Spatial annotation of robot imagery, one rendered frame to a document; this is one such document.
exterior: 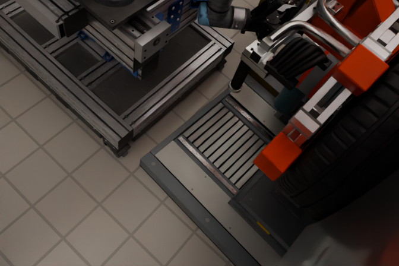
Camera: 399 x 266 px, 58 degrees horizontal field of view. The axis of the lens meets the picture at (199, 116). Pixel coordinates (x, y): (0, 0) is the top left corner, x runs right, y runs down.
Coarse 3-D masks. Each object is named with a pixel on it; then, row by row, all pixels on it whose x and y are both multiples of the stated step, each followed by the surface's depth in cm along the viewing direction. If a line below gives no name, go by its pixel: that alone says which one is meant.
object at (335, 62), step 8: (328, 56) 103; (336, 64) 102; (304, 72) 103; (312, 72) 102; (320, 72) 102; (328, 72) 101; (304, 80) 104; (312, 80) 103; (320, 80) 102; (304, 88) 106; (312, 88) 104; (336, 88) 100; (344, 88) 101; (328, 96) 102; (336, 96) 102; (320, 104) 106; (328, 104) 104
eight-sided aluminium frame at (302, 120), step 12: (396, 12) 86; (384, 24) 83; (396, 24) 107; (372, 36) 81; (396, 36) 82; (372, 48) 79; (384, 48) 79; (384, 60) 79; (324, 84) 83; (312, 96) 84; (348, 96) 81; (300, 108) 85; (312, 108) 86; (324, 108) 131; (336, 108) 82; (300, 120) 85; (312, 120) 84; (324, 120) 83; (288, 132) 91; (300, 132) 87; (312, 132) 84; (300, 144) 90
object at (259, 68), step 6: (252, 42) 96; (258, 42) 97; (246, 48) 95; (252, 48) 95; (246, 54) 96; (270, 54) 95; (246, 60) 97; (252, 60) 96; (264, 60) 94; (252, 66) 97; (258, 66) 96; (258, 72) 97; (264, 72) 95
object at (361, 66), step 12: (360, 48) 72; (348, 60) 73; (360, 60) 72; (372, 60) 71; (336, 72) 76; (348, 72) 72; (360, 72) 72; (372, 72) 71; (348, 84) 76; (360, 84) 72; (372, 84) 72
